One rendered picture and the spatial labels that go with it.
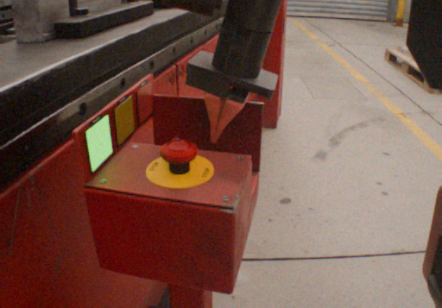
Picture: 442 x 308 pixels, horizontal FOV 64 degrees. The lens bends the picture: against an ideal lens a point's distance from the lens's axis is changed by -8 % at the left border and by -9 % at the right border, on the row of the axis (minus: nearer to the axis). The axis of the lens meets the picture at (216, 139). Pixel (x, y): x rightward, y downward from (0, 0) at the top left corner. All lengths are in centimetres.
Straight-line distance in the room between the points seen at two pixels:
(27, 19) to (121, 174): 36
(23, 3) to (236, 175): 45
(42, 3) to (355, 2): 756
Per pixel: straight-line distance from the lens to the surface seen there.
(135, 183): 40
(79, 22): 66
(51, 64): 50
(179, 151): 39
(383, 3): 824
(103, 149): 42
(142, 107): 51
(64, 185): 54
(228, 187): 38
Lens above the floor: 99
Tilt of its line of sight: 26 degrees down
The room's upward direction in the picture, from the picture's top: straight up
